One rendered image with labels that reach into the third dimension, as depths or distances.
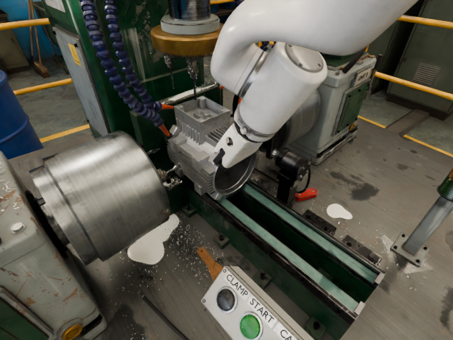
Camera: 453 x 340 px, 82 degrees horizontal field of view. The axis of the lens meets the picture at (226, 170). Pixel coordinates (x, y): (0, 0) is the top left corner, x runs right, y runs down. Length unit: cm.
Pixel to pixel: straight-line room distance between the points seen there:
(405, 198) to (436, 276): 30
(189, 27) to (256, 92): 26
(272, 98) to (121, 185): 33
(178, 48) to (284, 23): 33
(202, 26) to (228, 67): 23
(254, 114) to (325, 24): 18
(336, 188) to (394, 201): 19
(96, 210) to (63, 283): 14
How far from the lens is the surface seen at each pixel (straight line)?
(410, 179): 122
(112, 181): 54
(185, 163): 72
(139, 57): 84
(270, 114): 42
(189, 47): 59
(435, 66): 370
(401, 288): 87
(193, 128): 70
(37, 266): 54
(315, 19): 30
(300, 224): 73
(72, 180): 55
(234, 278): 44
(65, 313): 65
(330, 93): 97
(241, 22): 34
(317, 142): 106
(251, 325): 42
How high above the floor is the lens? 147
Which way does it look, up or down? 40 degrees down
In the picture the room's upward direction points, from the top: straight up
